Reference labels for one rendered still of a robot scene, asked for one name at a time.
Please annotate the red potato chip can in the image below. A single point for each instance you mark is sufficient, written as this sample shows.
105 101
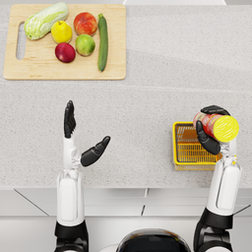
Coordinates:
216 125

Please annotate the wooden cutting board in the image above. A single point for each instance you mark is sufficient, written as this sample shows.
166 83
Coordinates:
65 67

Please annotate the yellow slatted basket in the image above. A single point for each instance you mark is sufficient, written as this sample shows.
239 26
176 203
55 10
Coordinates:
190 151

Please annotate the dark red apple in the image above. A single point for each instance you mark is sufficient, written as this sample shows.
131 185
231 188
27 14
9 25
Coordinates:
65 52

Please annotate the green napa cabbage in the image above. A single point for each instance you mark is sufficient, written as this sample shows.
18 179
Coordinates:
44 21

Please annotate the yellow pear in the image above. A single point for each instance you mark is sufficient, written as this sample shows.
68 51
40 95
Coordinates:
61 32

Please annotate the dark round robot body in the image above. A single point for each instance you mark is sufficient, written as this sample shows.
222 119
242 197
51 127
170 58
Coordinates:
153 242

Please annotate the green cucumber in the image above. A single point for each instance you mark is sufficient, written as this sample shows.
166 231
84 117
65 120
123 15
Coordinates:
103 42

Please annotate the green apple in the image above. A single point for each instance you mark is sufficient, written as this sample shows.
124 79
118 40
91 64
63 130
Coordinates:
85 45

